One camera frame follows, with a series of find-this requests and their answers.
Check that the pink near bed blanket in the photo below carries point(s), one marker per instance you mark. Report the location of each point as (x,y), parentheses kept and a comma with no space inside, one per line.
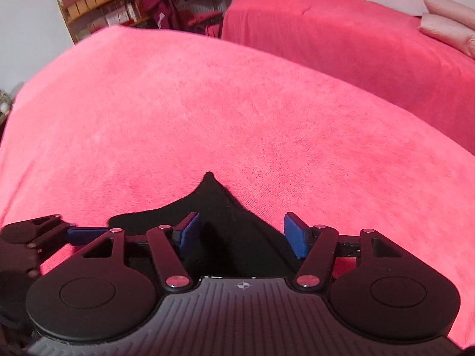
(130,120)

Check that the pink pillow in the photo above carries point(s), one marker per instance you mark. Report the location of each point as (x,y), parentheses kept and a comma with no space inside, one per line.
(452,10)
(448,31)

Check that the red far bed cover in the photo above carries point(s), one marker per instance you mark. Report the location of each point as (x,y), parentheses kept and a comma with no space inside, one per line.
(373,47)

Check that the lower pink pillow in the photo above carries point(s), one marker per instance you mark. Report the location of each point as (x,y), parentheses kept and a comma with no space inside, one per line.
(448,31)

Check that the wooden shelf with boxes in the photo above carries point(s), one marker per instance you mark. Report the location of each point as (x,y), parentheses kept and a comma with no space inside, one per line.
(82,18)

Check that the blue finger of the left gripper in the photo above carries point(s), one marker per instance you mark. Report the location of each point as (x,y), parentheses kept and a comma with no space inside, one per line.
(79,237)

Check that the upper pink pillow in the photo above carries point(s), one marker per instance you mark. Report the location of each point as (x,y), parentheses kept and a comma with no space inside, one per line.
(452,10)

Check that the black knit pants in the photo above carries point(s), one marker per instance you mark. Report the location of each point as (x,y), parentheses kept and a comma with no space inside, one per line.
(230,242)

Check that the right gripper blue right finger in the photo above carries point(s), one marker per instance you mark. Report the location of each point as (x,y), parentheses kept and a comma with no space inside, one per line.
(298,234)

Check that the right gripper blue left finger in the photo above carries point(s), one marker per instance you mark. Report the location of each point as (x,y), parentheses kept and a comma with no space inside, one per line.
(184,235)

